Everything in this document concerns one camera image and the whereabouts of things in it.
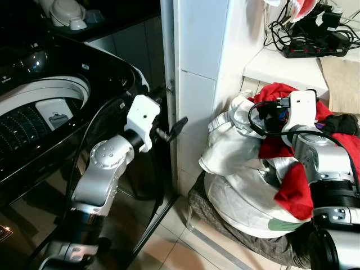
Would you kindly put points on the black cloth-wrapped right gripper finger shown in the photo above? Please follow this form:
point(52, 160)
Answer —
point(342, 125)

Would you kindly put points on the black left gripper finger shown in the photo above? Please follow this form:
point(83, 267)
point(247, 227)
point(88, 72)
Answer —
point(179, 126)

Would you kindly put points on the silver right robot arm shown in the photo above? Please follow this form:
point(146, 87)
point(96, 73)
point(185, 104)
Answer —
point(326, 163)

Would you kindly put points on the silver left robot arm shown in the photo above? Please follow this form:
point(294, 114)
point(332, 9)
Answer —
point(101, 169)

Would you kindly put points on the black top-load washing machine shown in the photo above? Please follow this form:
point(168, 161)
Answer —
point(34, 152)

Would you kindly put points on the white shelf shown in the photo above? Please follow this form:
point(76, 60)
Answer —
point(281, 70)

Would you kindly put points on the beige towel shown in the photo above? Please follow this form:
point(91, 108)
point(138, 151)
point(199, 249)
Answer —
point(342, 84)

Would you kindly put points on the black power strip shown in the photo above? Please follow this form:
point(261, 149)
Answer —
point(315, 52)

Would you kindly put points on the red garment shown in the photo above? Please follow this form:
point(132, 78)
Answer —
point(295, 194)

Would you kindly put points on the white garment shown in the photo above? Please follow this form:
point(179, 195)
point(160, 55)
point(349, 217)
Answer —
point(236, 191)

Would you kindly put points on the black power adapter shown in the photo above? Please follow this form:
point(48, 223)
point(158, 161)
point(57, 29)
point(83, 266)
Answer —
point(323, 25)

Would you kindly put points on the red and white cloth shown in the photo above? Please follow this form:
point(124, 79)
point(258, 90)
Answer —
point(304, 7)

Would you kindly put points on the brown plaid laundry basket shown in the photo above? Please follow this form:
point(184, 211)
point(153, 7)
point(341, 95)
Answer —
point(225, 233)

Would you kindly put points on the white kitchen appliance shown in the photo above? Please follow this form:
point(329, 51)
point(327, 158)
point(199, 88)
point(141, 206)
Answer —
point(64, 12)

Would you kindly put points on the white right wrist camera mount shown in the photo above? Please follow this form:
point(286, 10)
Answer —
point(301, 109)

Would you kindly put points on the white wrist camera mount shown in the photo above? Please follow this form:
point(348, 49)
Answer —
point(301, 109)
point(143, 115)

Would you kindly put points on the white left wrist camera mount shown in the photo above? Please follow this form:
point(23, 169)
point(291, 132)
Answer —
point(143, 115)

